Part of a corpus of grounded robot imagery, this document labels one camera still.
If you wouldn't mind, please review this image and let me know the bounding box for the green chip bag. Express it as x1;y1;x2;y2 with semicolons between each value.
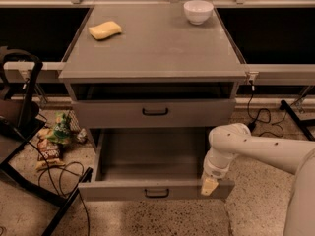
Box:
46;112;71;145

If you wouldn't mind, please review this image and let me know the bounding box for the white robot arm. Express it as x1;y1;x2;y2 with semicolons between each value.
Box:
201;123;315;236

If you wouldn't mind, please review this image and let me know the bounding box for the white bowl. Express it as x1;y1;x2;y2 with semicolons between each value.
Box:
183;0;214;25

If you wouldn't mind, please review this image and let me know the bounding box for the black stand leg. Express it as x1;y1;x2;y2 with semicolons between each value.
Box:
280;100;315;141

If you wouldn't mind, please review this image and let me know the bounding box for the grey drawer cabinet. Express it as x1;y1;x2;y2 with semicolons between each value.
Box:
60;3;245;146

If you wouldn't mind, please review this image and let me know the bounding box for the yellow sponge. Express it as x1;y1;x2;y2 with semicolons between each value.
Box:
89;21;122;40

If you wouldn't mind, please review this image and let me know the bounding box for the black floor cable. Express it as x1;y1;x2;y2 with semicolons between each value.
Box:
28;141;92;236

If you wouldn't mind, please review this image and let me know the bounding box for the black power cable with adapter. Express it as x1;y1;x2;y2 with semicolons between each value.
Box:
246;80;285;138

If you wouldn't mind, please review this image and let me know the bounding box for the grey top drawer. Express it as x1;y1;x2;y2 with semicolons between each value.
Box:
72;99;236;129

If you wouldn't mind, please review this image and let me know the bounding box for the grey drawer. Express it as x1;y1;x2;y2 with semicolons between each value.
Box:
72;99;236;129
78;128;236;203

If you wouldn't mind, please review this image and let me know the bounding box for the brown snack bag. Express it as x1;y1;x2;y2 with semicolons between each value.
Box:
35;139;65;171

